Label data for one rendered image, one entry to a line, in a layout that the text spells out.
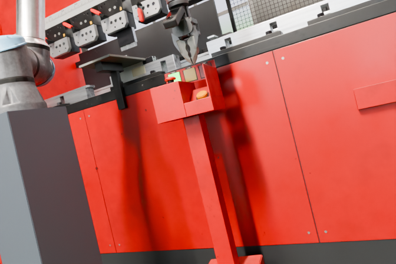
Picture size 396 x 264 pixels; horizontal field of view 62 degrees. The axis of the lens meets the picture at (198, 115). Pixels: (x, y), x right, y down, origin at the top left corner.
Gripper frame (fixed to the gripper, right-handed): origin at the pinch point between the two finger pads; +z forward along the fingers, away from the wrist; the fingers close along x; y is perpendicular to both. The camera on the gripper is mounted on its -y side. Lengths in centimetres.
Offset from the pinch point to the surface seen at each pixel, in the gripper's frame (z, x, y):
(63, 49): -32, 84, 48
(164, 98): 9.5, 10.5, -6.6
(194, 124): 20.7, 4.4, -2.5
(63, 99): -6, 96, 51
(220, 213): 51, 3, -5
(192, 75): 4.3, 3.9, 9.2
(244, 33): -8.0, -14.7, 35.2
